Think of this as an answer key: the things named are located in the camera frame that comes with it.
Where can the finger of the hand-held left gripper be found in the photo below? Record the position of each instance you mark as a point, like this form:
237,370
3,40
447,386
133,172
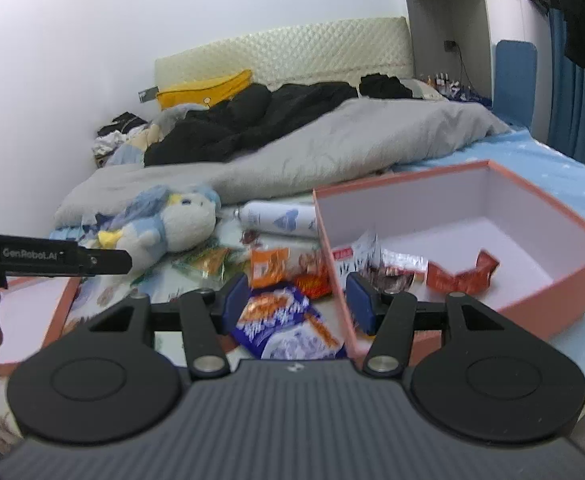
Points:
115,261

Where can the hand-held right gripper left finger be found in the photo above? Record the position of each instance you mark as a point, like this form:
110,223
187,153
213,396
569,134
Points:
235,296

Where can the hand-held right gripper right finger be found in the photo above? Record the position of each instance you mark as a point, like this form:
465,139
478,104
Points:
360,305

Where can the green header snack packet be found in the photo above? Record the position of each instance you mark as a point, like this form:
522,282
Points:
205,260

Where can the red orange snack packet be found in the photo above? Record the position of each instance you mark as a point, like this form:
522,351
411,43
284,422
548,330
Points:
315,285

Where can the blue white snack packet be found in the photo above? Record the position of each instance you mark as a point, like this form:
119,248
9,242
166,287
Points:
282,330

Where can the red foil snack packet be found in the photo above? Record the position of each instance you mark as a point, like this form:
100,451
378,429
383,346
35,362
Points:
487,262
442,277

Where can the pink cardboard box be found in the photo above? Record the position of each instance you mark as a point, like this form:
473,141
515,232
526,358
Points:
447,205

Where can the pink box lid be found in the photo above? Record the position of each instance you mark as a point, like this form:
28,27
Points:
27,320

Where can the blue white plush penguin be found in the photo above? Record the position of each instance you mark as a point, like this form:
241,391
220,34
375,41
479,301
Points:
187,225

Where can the white spray bottle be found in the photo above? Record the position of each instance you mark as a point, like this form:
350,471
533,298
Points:
277,219

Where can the pile of clothes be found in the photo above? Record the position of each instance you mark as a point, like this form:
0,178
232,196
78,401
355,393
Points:
117,130

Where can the grey duvet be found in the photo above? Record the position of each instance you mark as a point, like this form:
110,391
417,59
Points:
347,150

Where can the black coat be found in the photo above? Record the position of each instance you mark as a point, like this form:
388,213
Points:
232,125

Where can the yellow pillow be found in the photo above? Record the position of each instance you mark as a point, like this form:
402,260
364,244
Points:
197,92

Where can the grey white pillow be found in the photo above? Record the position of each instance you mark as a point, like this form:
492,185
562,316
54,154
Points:
425,89

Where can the blue bedside table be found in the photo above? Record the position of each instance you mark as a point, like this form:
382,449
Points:
447,85

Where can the cream padded headboard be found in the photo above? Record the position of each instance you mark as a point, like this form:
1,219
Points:
297,50

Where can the blue chair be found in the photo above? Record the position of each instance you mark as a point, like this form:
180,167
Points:
514,85

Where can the blue curtain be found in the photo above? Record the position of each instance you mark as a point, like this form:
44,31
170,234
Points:
577,120

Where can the grey wardrobe cabinet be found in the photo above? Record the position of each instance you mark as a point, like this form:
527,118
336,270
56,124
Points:
432,15

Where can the grey wall plate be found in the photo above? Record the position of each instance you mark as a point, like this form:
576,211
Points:
148,95

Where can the black wall outlet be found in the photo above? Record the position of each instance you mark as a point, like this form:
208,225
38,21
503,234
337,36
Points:
451,46

